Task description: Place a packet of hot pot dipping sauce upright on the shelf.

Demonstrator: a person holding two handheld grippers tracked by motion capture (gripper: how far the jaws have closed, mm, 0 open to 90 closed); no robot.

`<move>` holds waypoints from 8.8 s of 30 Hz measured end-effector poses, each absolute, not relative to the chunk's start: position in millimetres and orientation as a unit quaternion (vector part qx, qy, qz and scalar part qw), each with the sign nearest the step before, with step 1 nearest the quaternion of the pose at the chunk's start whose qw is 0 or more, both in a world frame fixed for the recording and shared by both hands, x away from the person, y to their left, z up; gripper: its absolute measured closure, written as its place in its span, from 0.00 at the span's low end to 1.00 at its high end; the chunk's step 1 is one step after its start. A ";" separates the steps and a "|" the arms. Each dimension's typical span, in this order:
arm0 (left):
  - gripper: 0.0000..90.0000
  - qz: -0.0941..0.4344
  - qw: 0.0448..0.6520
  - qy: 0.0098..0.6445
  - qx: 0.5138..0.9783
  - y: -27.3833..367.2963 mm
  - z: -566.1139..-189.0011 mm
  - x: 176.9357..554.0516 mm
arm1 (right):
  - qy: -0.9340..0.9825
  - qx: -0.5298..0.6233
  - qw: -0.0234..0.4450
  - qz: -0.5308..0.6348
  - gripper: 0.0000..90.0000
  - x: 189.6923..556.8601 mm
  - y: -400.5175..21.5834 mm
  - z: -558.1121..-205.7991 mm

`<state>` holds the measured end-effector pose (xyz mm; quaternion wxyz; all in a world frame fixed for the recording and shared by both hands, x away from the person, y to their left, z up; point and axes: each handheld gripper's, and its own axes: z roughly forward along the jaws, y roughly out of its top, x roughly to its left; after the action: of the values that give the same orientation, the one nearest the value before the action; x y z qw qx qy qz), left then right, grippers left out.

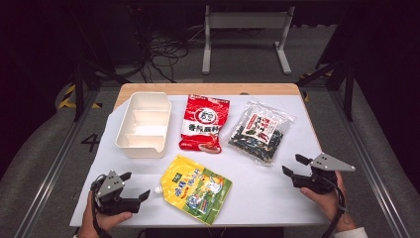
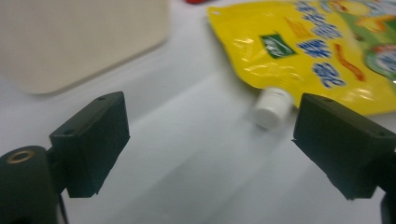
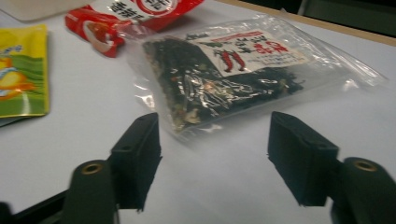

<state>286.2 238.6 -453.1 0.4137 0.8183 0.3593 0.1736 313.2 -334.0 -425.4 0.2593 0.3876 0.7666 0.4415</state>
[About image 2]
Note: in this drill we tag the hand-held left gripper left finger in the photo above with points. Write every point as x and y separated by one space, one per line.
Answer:
93 143

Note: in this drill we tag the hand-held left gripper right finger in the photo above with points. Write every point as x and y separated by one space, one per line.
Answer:
339 140

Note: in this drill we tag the yellow spouted seasoning pouch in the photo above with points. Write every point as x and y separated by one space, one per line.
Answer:
249 21

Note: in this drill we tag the beige plastic box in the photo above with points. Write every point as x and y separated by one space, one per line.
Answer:
74 40

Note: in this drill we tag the red object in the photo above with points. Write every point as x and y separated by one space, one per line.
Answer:
197 1

